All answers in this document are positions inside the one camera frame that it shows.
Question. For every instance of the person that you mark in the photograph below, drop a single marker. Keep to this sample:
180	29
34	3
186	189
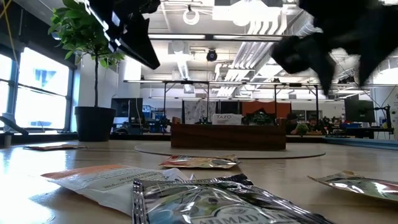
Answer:
313	122
291	119

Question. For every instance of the green artificial plant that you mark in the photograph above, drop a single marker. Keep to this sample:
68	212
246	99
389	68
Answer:
77	31

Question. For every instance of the black computer monitor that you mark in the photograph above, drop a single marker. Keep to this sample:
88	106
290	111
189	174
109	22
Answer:
127	107
359	110

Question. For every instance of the black ceiling camera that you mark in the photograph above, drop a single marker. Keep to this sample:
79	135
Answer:
211	55

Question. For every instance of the small green plant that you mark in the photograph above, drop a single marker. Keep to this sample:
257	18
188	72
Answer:
302	129

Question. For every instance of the black angled stand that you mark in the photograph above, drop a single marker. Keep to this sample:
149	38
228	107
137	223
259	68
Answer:
12	125

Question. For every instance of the orange room partition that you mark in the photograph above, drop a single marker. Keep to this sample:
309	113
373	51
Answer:
270	107

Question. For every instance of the black plant pot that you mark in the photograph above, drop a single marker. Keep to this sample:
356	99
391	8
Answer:
94	124

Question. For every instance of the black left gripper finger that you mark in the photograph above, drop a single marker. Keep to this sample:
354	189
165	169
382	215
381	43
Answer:
133	40

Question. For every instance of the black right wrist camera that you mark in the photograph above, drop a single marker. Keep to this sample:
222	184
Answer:
290	56

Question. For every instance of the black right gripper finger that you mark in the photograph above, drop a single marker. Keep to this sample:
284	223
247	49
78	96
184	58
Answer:
325	68
371	62

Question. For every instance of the yellow mango tea packet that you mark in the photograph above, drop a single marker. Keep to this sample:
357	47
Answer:
367	186
199	161

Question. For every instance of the white orange Tazo tea packet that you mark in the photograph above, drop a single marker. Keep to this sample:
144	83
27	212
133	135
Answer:
227	119
102	183

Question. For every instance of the black metal workstation frame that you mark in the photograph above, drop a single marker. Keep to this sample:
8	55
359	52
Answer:
186	82

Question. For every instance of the wooden three-compartment tea box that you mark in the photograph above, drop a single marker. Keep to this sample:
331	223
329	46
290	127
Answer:
227	138

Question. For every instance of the dark Ahmad tea packet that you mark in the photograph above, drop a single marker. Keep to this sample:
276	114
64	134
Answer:
217	205
260	119

